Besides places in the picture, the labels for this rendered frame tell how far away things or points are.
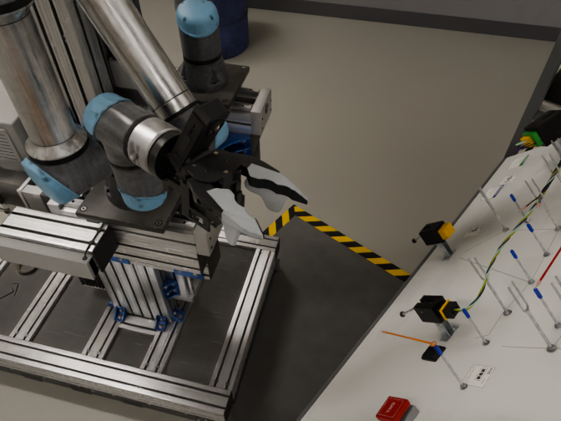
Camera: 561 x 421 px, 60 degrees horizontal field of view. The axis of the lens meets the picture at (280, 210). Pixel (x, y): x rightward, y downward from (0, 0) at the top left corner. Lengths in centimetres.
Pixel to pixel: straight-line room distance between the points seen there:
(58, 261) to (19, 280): 118
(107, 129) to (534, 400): 76
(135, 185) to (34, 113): 26
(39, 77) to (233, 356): 135
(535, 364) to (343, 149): 235
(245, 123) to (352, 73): 236
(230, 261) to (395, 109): 180
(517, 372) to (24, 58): 97
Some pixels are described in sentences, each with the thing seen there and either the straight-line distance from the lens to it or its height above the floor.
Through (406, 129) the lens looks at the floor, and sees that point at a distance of 337.
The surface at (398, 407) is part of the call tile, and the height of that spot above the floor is 112.
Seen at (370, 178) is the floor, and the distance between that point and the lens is 295.
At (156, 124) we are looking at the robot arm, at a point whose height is 160.
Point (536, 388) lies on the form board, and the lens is 91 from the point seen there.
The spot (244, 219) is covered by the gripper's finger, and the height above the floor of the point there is 159.
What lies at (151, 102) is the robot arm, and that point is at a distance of 86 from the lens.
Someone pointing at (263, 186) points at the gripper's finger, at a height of 157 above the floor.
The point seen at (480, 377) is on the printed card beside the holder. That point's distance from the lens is 98.
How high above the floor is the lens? 200
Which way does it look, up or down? 48 degrees down
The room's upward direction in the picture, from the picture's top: straight up
